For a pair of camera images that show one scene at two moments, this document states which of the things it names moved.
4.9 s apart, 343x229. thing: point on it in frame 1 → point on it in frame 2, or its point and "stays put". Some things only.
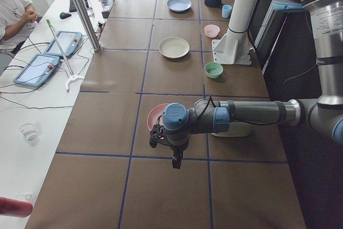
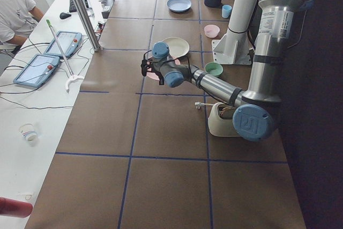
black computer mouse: x=63 y=15 stays put
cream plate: x=173 y=47 stays put
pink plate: x=155 y=114 → x=155 y=75
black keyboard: x=72 y=7 stays put
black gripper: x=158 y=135 → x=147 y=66
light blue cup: x=226 y=10 stays put
